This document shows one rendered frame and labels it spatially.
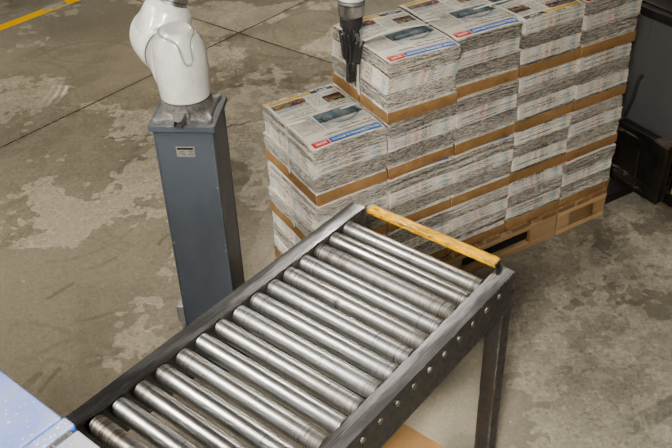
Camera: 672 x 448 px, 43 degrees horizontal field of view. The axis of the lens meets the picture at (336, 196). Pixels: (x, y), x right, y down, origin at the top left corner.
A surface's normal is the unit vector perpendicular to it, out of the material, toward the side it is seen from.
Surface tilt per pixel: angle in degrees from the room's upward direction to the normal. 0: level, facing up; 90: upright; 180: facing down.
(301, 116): 1
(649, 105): 90
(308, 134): 1
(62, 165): 0
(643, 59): 90
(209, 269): 90
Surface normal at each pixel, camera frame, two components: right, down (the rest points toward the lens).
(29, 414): -0.03, -0.83
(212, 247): -0.07, 0.56
